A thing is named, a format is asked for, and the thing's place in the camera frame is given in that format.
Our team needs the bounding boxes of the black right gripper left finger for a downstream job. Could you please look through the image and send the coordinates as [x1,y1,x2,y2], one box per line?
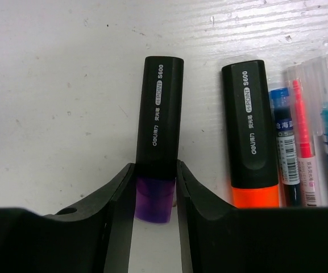
[0,163,136,272]

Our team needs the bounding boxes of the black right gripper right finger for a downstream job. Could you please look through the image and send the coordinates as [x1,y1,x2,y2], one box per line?
[176,161,328,272]

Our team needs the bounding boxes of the orange highlighter marker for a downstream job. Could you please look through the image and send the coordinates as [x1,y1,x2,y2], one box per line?
[221,60,280,208]

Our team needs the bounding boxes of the purple highlighter marker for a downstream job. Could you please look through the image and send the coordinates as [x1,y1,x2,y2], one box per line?
[135,56,184,225]

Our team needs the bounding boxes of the pink pen clear cap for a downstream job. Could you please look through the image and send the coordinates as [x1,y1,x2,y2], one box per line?
[285,64,322,208]

